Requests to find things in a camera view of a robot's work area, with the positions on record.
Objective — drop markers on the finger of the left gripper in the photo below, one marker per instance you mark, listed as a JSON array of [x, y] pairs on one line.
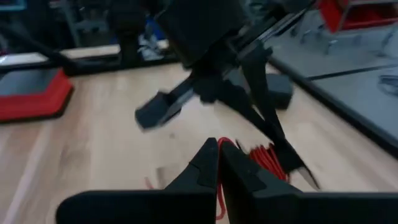
[[239, 104], [261, 90]]

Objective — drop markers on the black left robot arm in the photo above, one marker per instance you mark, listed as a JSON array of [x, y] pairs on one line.
[[199, 28]]

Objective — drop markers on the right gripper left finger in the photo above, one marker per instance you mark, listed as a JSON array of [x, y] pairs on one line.
[[140, 207]]

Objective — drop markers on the red tilted storage bin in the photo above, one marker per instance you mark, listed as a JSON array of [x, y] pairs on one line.
[[357, 14]]

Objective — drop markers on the grey pad with red edge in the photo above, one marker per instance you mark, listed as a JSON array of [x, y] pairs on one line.
[[31, 93]]

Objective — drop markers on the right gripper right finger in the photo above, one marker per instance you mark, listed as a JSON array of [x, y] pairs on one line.
[[280, 207]]

